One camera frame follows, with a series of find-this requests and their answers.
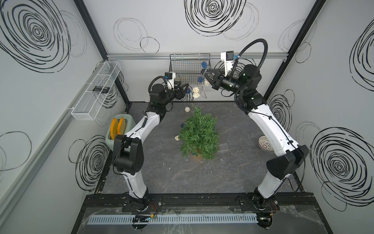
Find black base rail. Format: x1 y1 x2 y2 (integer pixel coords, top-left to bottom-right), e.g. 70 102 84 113
81 193 317 212

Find rattan ball string lights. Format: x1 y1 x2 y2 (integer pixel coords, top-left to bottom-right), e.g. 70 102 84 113
175 61 208 141

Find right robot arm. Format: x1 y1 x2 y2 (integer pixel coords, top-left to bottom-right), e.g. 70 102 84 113
201 39 309 210

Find white mesh wall shelf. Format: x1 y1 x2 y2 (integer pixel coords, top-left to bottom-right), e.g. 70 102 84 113
71 61 121 121

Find black wire basket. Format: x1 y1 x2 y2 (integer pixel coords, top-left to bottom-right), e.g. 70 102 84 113
169 53 211 86

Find yellow toast slice left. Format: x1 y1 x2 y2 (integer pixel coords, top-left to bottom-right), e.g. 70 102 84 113
110 118 119 140

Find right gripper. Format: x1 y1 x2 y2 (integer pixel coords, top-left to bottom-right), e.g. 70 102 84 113
202 70 245 98

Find clear battery box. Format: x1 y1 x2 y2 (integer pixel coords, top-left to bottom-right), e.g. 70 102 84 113
219 143 229 152

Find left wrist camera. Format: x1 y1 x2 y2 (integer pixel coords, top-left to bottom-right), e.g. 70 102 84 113
164 72 176 90

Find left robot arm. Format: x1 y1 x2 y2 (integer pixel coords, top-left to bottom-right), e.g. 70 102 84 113
112 72 189 211

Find yellow toast slice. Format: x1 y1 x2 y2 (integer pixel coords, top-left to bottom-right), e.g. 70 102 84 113
117 118 127 135
110 118 119 140

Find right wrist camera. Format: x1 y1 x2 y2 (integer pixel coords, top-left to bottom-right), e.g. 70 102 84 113
221 51 238 71

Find white perforated cup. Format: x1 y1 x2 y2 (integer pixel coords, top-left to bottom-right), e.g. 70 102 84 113
258 136 274 152

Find small green christmas tree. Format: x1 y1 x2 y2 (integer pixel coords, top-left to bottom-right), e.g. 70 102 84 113
179 105 220 160

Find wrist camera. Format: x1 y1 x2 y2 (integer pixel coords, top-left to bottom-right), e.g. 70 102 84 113
221 51 238 71
164 72 176 90

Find mint green toaster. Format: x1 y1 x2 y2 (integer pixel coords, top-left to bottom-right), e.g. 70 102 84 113
105 113 137 151

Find yellow toast slice right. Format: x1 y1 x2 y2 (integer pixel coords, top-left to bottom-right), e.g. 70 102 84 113
117 118 127 135

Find grey slotted cable duct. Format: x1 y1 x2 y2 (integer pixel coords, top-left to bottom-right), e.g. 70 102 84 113
87 214 258 225

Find small black object in shelf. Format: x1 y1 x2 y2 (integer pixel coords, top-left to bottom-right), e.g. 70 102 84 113
92 86 110 94

